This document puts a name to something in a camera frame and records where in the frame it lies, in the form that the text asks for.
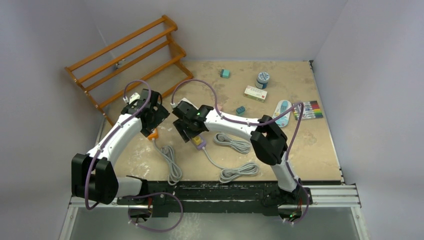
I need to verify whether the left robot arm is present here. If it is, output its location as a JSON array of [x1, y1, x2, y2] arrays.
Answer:
[[71, 88, 170, 205]]

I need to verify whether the grey purple strip cable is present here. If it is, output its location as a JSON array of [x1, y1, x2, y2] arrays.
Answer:
[[202, 147, 261, 184]]

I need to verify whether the grey orange strip cable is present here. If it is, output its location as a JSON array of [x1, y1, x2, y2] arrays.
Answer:
[[151, 139, 183, 186]]

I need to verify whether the purple power strip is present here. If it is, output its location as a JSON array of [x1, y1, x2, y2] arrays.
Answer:
[[191, 134, 207, 151]]

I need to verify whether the white power strip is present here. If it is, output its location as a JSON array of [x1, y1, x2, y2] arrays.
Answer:
[[180, 97, 193, 104]]

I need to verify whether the teal charger plug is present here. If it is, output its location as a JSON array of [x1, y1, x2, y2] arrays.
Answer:
[[220, 69, 231, 79]]

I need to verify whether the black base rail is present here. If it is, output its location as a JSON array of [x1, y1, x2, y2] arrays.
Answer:
[[82, 178, 345, 218]]

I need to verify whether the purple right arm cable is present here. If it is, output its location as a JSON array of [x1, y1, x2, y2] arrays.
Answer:
[[170, 78, 311, 226]]

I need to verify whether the dark blue charger plug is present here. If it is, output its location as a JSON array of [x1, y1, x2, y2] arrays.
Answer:
[[235, 106, 246, 116]]

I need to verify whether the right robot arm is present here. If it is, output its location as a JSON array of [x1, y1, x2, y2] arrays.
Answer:
[[171, 99, 301, 204]]

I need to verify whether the grey white strip cable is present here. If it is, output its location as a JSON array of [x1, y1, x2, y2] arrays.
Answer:
[[212, 131, 252, 155]]

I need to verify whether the coloured marker pen set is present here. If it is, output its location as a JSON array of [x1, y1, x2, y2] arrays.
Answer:
[[292, 100, 324, 121]]

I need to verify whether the yellow charger plug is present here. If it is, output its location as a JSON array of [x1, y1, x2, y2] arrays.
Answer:
[[192, 136, 203, 146]]

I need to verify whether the round blue white jar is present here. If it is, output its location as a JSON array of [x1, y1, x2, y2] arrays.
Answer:
[[255, 71, 270, 89]]

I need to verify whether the wooden shoe rack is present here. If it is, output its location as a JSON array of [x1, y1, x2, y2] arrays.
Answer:
[[64, 14, 194, 125]]

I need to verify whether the blue white oval toy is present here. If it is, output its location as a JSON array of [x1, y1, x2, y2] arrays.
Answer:
[[271, 99, 293, 129]]

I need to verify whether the small white green box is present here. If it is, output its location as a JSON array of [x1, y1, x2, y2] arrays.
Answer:
[[243, 85, 268, 103]]

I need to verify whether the orange power strip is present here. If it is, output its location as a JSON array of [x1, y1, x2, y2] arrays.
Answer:
[[147, 129, 159, 141]]

